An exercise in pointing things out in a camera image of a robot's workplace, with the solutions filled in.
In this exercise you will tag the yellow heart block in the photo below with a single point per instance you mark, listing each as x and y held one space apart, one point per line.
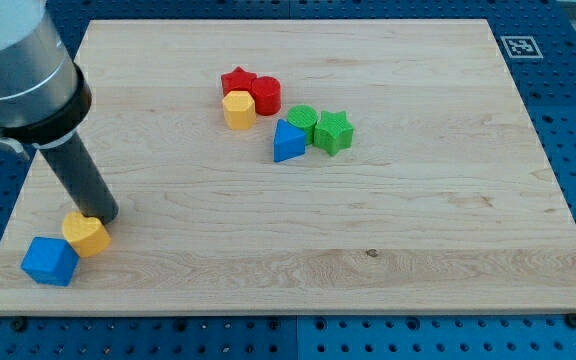
86 235

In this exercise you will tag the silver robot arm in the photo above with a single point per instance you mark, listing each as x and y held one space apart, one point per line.
43 93

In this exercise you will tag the yellow hexagon block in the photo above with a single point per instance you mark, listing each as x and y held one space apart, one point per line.
239 110

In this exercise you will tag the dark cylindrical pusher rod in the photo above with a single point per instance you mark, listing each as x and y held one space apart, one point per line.
74 167

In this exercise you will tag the green cylinder block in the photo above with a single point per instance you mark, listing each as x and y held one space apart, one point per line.
305 118

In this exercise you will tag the red cylinder block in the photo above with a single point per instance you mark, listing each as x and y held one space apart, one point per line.
266 92

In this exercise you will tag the green star block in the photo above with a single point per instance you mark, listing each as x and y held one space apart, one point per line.
334 132

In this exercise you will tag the blue cube block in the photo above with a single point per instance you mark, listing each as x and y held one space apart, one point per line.
50 261

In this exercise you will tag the wooden board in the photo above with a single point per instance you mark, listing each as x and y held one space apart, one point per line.
444 204

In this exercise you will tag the white fiducial marker tag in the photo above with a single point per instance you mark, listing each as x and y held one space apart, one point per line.
521 47

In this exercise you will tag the red star block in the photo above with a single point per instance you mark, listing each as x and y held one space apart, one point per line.
238 79

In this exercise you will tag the blue triangle block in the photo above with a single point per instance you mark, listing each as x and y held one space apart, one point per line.
289 141

